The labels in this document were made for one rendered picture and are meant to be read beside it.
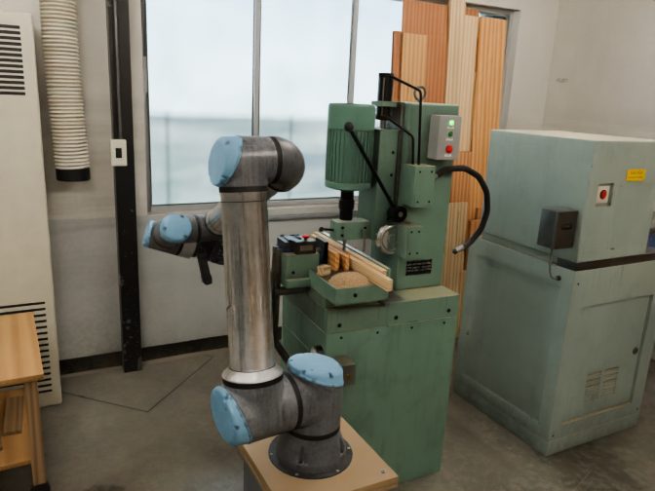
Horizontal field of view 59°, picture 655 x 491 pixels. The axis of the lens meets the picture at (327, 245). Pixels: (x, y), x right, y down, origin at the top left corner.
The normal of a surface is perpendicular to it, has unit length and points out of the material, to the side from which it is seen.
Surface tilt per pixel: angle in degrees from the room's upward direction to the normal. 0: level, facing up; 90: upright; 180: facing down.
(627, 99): 90
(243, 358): 83
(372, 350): 90
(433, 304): 90
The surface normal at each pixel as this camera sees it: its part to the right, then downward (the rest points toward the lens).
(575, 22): -0.88, 0.07
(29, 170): 0.47, 0.25
